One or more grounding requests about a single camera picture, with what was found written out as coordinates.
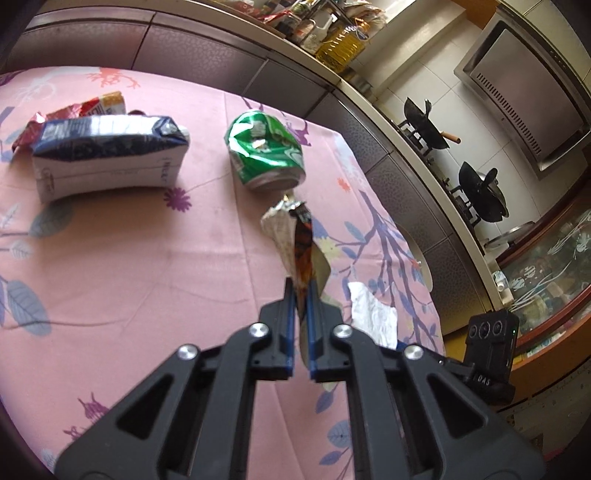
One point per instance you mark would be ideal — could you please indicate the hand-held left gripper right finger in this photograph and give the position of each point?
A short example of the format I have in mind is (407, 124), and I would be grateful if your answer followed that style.
(314, 341)

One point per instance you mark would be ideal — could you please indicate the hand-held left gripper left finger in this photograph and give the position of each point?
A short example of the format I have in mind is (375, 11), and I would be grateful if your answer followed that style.
(290, 341)

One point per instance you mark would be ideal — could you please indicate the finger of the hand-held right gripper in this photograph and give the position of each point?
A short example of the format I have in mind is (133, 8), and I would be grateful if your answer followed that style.
(457, 368)

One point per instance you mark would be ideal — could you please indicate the silver orange snack wrapper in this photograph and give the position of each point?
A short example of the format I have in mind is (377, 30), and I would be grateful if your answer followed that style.
(300, 249)

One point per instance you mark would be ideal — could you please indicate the beige round bin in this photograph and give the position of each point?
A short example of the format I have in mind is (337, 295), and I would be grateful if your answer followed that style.
(418, 251)

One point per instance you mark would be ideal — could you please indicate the crushed green can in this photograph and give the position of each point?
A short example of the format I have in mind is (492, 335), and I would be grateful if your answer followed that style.
(263, 147)

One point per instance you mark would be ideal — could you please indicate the blue white milk carton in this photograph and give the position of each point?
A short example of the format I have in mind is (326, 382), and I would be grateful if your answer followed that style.
(106, 157)

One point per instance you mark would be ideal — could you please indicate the red snack wrapper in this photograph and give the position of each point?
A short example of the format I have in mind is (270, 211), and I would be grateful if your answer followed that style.
(69, 110)

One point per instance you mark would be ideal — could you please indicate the crumpled white tissue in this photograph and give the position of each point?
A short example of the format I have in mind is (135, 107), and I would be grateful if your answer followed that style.
(371, 314)

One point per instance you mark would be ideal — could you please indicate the brown framed glass door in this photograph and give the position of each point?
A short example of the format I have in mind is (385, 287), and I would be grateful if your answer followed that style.
(554, 258)

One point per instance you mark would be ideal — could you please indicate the gas stove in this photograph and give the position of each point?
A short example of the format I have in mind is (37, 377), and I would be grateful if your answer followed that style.
(429, 147)

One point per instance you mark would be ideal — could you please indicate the small metal pot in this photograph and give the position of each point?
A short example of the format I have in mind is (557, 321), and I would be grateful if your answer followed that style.
(364, 86)

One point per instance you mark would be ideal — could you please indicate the steel range hood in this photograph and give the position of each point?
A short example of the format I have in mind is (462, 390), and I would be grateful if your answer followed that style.
(521, 83)

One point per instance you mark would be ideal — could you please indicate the yellow cooking oil bottle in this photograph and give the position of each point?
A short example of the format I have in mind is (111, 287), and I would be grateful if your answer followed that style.
(341, 46)

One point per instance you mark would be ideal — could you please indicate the white plastic jug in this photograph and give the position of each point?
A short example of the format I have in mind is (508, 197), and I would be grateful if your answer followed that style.
(318, 32)

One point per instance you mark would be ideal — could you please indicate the row of condiment bottles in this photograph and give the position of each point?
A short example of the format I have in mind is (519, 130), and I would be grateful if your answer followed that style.
(295, 18)

